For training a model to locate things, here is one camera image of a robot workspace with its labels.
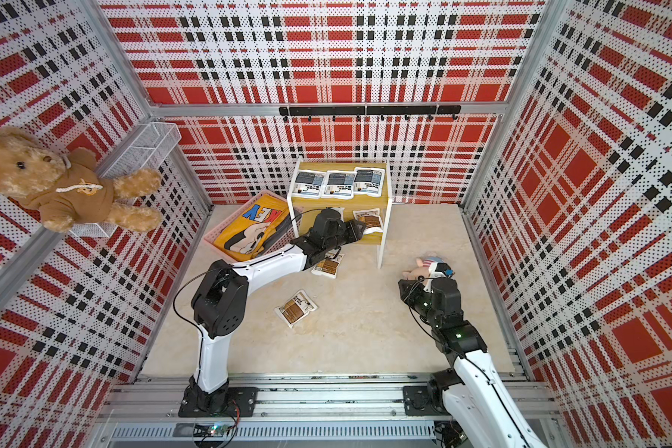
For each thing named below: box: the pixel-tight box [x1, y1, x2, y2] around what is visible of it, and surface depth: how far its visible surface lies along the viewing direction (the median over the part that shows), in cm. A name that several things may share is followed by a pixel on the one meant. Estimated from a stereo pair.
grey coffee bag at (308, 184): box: [291, 169, 328, 199], surface depth 82 cm
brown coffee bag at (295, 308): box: [274, 289, 320, 329], surface depth 91 cm
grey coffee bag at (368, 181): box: [353, 167, 386, 198], surface depth 82 cm
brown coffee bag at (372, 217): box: [352, 208, 384, 235], surface depth 95 cm
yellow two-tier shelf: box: [286, 157, 393, 270], surface depth 82 cm
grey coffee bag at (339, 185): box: [320, 169, 358, 200], surface depth 81 cm
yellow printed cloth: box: [213, 194, 290, 262], surface depth 106 cm
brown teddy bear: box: [0, 126, 165, 234], surface depth 56 cm
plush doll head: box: [401, 256, 444, 280], surface depth 96 cm
